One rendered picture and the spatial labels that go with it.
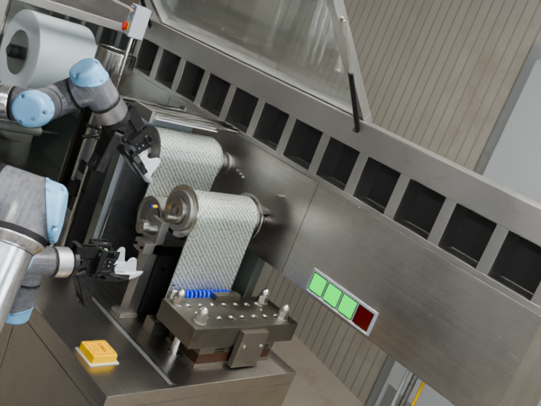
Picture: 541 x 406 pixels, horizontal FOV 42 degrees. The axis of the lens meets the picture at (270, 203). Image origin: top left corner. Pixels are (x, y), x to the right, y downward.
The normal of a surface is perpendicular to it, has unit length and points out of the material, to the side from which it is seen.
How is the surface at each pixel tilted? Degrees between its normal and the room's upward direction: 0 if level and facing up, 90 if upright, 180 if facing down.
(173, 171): 92
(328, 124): 90
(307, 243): 90
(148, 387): 0
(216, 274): 90
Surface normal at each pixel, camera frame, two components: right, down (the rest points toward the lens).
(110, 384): 0.36, -0.90
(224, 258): 0.63, 0.42
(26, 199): 0.24, -0.29
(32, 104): 0.00, 0.25
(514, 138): -0.78, -0.15
